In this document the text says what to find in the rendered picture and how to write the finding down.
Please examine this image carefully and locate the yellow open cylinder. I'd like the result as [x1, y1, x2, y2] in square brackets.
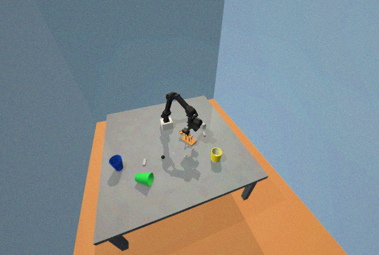
[211, 148, 222, 163]

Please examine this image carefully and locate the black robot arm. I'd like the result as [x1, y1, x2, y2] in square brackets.
[161, 92, 202, 132]

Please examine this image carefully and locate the green cup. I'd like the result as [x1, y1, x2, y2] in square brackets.
[135, 173, 153, 186]

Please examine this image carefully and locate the blue cup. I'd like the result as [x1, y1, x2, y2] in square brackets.
[109, 155, 123, 171]

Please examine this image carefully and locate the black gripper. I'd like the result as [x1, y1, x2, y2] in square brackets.
[182, 121, 193, 136]

